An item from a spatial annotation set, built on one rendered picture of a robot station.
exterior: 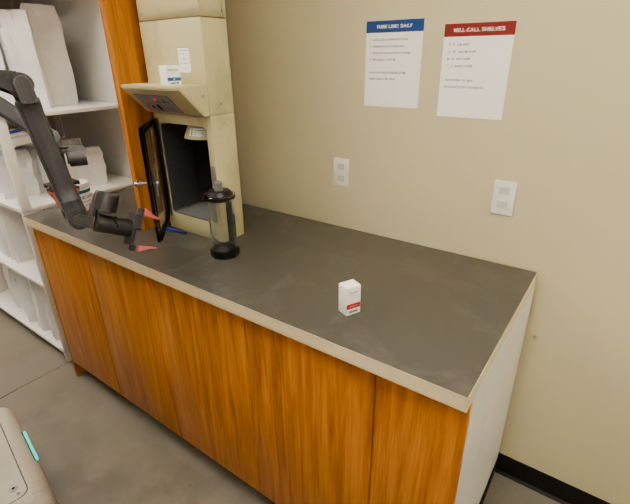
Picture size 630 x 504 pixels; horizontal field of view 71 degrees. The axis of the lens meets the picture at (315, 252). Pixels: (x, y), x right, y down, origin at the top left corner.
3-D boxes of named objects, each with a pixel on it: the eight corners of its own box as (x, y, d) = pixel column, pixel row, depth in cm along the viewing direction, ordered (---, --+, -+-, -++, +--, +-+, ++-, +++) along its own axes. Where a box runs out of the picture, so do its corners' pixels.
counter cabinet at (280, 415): (175, 320, 291) (153, 188, 254) (493, 475, 181) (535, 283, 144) (76, 375, 242) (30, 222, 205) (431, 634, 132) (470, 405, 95)
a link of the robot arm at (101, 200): (66, 221, 134) (72, 225, 128) (74, 184, 134) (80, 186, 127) (107, 228, 142) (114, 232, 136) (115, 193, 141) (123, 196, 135)
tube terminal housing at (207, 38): (214, 210, 204) (194, 24, 173) (267, 223, 187) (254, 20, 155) (170, 226, 186) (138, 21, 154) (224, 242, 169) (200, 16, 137)
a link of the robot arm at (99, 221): (87, 229, 136) (92, 232, 132) (92, 207, 136) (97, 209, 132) (110, 232, 141) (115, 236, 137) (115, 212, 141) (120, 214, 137)
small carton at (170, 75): (175, 84, 150) (172, 65, 148) (182, 84, 147) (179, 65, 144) (161, 85, 147) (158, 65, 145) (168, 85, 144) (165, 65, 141)
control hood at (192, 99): (152, 110, 167) (147, 82, 163) (210, 116, 149) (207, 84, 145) (125, 114, 158) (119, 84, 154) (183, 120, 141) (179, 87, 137)
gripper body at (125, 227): (141, 213, 141) (117, 208, 136) (136, 245, 140) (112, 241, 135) (133, 214, 146) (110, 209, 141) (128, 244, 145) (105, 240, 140)
